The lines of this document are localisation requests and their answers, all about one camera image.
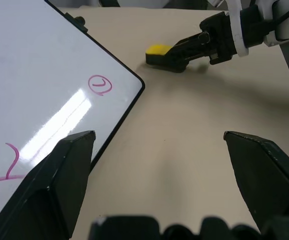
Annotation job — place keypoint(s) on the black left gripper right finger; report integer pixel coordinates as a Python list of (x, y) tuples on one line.
[(264, 175)]

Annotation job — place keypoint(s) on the yellow and black whiteboard eraser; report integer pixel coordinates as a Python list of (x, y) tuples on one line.
[(157, 56)]

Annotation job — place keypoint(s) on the black whiteboard stand knob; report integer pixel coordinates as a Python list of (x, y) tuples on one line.
[(80, 20)]

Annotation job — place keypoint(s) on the white whiteboard with black frame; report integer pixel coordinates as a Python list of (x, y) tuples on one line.
[(42, 82)]

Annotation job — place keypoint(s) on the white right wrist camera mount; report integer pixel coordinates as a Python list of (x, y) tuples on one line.
[(237, 30)]

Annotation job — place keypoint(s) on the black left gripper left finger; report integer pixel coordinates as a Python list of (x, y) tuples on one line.
[(47, 190)]

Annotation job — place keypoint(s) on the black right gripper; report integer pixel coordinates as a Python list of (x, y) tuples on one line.
[(219, 37)]

